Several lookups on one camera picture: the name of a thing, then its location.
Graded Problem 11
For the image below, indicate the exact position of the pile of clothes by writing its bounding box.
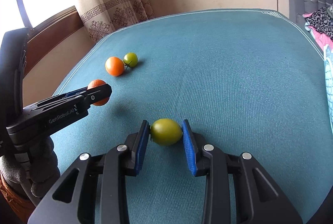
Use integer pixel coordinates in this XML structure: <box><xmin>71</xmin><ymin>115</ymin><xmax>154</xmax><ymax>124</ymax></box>
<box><xmin>303</xmin><ymin>6</ymin><xmax>332</xmax><ymax>50</ymax></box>

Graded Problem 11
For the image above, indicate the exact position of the grey gloved left hand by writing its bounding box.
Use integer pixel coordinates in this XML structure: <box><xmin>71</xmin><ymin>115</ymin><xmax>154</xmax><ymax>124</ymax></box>
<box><xmin>1</xmin><ymin>137</ymin><xmax>60</xmax><ymax>205</ymax></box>

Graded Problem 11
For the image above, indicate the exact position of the rough orange tangerine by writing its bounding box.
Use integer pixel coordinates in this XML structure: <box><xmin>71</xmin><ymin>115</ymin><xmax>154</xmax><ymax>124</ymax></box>
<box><xmin>87</xmin><ymin>79</ymin><xmax>109</xmax><ymax>106</ymax></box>

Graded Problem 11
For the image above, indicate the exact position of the brown wooden window sill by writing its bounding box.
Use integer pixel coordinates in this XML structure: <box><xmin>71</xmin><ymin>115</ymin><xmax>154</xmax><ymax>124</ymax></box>
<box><xmin>24</xmin><ymin>6</ymin><xmax>83</xmax><ymax>76</ymax></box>

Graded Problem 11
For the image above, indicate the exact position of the light blue lattice basket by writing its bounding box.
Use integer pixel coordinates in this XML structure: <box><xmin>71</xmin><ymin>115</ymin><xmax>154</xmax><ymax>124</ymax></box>
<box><xmin>323</xmin><ymin>45</ymin><xmax>333</xmax><ymax>120</ymax></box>

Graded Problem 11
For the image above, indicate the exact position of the green oval fruit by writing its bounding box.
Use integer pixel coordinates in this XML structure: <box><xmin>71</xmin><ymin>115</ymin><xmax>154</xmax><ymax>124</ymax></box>
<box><xmin>150</xmin><ymin>118</ymin><xmax>182</xmax><ymax>146</ymax></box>

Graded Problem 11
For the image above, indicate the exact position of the grey upholstered headboard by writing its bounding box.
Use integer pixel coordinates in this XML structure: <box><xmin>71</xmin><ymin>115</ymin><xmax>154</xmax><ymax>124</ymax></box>
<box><xmin>289</xmin><ymin>0</ymin><xmax>332</xmax><ymax>26</ymax></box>

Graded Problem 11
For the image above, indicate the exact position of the small green tomato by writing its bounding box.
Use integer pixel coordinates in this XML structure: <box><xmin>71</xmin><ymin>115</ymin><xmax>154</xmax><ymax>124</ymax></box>
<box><xmin>123</xmin><ymin>52</ymin><xmax>138</xmax><ymax>68</ymax></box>

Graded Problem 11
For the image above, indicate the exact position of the teal tablecloth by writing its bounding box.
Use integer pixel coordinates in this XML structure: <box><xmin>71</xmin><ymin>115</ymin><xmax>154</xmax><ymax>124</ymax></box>
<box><xmin>52</xmin><ymin>9</ymin><xmax>332</xmax><ymax>222</ymax></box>

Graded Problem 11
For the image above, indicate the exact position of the smooth orange oval fruit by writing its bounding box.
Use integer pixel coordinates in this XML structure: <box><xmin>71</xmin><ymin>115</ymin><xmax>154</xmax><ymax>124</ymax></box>
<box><xmin>105</xmin><ymin>57</ymin><xmax>125</xmax><ymax>76</ymax></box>

